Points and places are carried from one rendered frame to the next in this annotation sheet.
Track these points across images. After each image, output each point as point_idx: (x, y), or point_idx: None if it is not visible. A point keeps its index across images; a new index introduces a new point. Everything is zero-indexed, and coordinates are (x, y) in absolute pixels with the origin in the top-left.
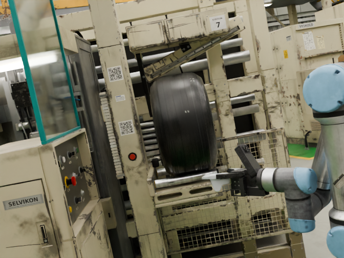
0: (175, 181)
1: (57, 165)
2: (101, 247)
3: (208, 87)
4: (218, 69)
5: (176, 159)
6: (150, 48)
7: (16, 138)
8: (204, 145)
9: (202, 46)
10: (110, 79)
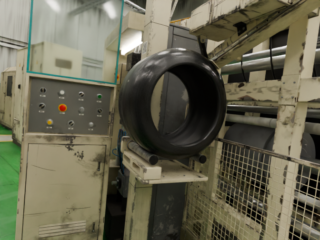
0: (134, 149)
1: (25, 86)
2: (79, 163)
3: (275, 83)
4: (294, 62)
5: (123, 126)
6: (207, 31)
7: None
8: (128, 119)
9: (256, 27)
10: (142, 52)
